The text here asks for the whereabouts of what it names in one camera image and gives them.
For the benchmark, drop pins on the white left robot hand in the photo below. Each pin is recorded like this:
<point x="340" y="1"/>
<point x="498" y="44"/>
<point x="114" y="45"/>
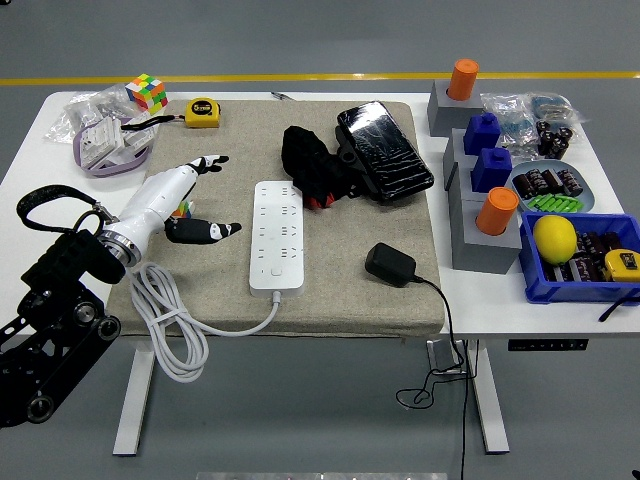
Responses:
<point x="160" y="195"/>

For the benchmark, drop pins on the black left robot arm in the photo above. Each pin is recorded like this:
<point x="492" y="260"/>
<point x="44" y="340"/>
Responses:
<point x="55" y="320"/>

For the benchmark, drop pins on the large colourful puzzle cube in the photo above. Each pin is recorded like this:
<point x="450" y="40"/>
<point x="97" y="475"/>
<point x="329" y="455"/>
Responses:
<point x="184" y="209"/>

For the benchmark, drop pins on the purple tray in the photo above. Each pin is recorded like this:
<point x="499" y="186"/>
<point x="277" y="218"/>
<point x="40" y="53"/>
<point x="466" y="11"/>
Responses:
<point x="107" y="171"/>

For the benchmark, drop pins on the white plastic socket parts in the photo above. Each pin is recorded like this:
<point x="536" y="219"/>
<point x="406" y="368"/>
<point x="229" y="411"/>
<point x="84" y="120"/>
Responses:
<point x="100" y="140"/>

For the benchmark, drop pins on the yellow tape measure black label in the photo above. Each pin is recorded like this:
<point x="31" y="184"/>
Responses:
<point x="202" y="114"/>

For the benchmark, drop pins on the grey-brown fabric mat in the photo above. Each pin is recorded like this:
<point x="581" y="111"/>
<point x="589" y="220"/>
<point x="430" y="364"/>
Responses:
<point x="225" y="130"/>

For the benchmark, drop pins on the small colourful puzzle cube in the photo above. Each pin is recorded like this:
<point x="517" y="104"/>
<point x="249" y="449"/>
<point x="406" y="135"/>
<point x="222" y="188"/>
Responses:
<point x="146" y="92"/>

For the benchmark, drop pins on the clear bags of white parts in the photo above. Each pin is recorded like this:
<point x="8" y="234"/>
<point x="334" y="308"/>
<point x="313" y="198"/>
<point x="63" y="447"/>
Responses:
<point x="85" y="107"/>

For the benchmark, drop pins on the black cloth with red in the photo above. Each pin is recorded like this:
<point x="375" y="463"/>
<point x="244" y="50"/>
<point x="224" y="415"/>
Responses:
<point x="305" y="150"/>

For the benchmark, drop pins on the black holder with round knob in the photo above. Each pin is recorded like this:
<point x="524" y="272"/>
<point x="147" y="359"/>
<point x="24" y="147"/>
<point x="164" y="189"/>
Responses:
<point x="346" y="154"/>

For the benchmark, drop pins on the white table leg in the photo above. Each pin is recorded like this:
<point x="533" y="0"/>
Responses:
<point x="487" y="400"/>
<point x="132" y="400"/>

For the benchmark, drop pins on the glossy black wrapped box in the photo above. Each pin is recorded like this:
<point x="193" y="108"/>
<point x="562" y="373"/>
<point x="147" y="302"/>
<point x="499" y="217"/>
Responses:
<point x="385" y="150"/>

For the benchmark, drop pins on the grey block square hole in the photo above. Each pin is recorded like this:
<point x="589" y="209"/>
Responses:
<point x="462" y="189"/>
<point x="455" y="147"/>

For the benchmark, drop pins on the metal hook under table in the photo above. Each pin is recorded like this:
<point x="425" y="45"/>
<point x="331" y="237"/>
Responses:
<point x="435" y="357"/>

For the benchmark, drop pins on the orange cylinder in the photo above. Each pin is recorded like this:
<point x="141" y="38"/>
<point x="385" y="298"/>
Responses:
<point x="462" y="80"/>
<point x="496" y="212"/>

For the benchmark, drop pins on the large grey block round hole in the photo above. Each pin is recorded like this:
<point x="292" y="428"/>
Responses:
<point x="480" y="255"/>

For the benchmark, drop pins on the blue square peg block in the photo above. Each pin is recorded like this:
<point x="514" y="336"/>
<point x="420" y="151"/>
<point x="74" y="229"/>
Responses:
<point x="492" y="172"/>
<point x="481" y="135"/>

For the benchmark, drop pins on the clear bag of white parts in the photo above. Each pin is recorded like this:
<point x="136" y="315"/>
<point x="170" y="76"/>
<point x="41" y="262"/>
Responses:
<point x="507" y="112"/>

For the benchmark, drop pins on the dark brown capacitor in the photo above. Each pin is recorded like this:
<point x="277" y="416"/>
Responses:
<point x="570" y="182"/>
<point x="537" y="180"/>
<point x="552" y="181"/>
<point x="524" y="185"/>

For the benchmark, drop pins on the green plastic pieces pile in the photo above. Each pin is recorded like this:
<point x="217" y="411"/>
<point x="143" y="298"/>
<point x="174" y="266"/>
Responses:
<point x="555" y="203"/>

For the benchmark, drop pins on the yellow lemon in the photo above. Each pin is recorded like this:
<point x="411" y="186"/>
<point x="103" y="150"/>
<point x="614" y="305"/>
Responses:
<point x="555" y="240"/>

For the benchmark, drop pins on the loose dark capacitors cluster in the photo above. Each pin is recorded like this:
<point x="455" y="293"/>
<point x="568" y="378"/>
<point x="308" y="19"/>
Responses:
<point x="555" y="140"/>

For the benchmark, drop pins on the blue plastic bin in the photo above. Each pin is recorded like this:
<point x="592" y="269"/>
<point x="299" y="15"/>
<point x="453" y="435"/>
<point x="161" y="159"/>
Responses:
<point x="550" y="292"/>

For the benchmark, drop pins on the clear bag of blue parts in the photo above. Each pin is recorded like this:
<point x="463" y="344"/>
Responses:
<point x="555" y="106"/>

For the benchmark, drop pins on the black table control panel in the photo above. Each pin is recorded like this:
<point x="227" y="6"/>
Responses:
<point x="547" y="345"/>

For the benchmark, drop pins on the blue-grey oval plate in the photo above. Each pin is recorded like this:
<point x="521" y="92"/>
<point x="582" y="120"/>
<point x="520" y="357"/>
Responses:
<point x="587" y="197"/>

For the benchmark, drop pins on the dark capacitors pile in bin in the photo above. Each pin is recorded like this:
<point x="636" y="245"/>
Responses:
<point x="587" y="262"/>

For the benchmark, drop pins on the yellow tape measure plain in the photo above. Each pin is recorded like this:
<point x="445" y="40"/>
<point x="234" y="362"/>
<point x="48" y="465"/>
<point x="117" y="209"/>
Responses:
<point x="622" y="265"/>

